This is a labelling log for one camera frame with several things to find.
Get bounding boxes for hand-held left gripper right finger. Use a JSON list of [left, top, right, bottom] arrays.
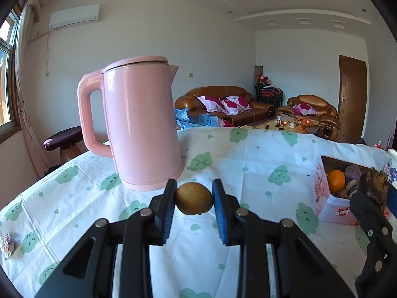
[[212, 178, 356, 298]]

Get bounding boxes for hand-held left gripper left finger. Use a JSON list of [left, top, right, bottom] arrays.
[[34, 178, 178, 298]]

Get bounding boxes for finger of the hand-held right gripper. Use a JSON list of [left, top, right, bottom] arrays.
[[359, 169, 370, 197], [350, 191, 397, 298]]

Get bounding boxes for purple round radish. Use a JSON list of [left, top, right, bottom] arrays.
[[344, 165, 362, 182]]

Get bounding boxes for brown longan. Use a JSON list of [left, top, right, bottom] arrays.
[[175, 182, 214, 216]]

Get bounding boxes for white cardboard box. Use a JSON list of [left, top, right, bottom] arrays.
[[315, 155, 394, 226]]

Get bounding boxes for orange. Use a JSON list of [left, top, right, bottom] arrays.
[[327, 169, 346, 195]]

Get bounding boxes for white cartoon print mug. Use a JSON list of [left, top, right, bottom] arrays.
[[383, 149, 397, 190]]

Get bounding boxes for white green cloud tablecloth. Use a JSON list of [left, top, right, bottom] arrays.
[[0, 126, 397, 298]]

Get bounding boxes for brown wooden door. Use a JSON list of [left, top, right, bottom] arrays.
[[336, 55, 368, 137]]

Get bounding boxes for pile of oranges and snacks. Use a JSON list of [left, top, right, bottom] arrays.
[[288, 116, 320, 131]]

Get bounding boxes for brown leather armchair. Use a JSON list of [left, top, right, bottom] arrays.
[[276, 95, 340, 142]]

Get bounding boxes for pink electric kettle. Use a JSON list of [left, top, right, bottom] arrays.
[[77, 56, 183, 192]]

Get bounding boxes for blue plaid blanket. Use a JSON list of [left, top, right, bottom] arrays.
[[174, 109, 224, 130]]

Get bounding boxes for wooden coffee table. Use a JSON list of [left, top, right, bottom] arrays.
[[240, 114, 321, 135]]

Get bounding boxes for stack of black chairs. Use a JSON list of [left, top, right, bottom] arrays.
[[255, 82, 284, 108]]

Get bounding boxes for brown leather sofa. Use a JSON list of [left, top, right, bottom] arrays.
[[175, 86, 276, 128]]

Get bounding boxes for purple cushioned stool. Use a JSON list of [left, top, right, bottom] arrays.
[[43, 126, 89, 165]]

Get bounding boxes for red cloth bundle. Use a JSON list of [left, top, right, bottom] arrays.
[[257, 74, 278, 87]]

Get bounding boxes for crumpled tissue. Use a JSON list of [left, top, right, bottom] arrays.
[[0, 233, 16, 260]]

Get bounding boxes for beige curtain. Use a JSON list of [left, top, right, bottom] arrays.
[[14, 0, 52, 177]]

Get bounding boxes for window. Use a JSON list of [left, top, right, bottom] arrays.
[[0, 6, 22, 137]]

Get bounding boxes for white air conditioner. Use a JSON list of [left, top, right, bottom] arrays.
[[49, 4, 101, 31]]

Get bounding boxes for white wall cable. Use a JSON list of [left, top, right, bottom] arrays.
[[45, 31, 52, 77]]

